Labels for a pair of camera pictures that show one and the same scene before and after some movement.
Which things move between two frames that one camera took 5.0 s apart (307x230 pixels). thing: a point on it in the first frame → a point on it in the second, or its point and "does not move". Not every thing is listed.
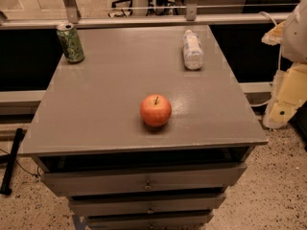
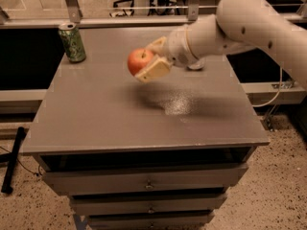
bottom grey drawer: x=192 y=219 does not move
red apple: x=155 y=110 → x=137 y=59
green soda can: x=70 y=42 does not move
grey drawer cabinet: x=150 y=131 does not move
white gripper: x=296 y=35 → x=177 y=48
